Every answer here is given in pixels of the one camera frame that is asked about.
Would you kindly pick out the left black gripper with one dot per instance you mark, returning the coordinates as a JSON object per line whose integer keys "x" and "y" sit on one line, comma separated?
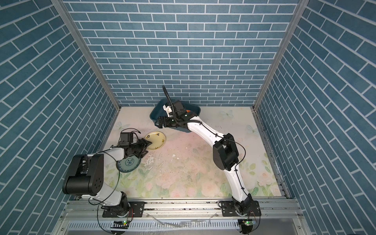
{"x": 144, "y": 143}

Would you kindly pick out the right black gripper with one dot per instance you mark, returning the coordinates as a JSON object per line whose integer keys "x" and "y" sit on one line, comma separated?
{"x": 162, "y": 119}

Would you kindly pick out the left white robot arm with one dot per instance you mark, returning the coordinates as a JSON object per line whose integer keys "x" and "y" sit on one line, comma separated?
{"x": 85, "y": 174}

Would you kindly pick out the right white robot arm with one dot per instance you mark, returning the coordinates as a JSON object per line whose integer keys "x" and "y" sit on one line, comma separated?
{"x": 225, "y": 152}

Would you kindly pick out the teal plastic bin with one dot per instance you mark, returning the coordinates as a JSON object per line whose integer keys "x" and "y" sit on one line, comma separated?
{"x": 158, "y": 111}

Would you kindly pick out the yellow floral plate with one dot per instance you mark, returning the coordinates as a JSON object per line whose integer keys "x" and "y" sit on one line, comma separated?
{"x": 156, "y": 138}

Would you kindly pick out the teal patterned plate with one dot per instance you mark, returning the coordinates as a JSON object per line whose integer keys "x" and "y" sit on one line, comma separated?
{"x": 128, "y": 164}

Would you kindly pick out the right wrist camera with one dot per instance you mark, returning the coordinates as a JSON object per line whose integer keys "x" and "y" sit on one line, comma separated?
{"x": 168, "y": 110}

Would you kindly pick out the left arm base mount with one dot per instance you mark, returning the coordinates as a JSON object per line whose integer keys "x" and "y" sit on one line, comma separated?
{"x": 132, "y": 209}

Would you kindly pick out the aluminium front rail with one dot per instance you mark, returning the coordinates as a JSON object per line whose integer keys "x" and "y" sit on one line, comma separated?
{"x": 202, "y": 216}

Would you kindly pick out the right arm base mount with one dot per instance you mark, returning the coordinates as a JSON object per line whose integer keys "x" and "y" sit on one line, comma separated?
{"x": 234, "y": 208}

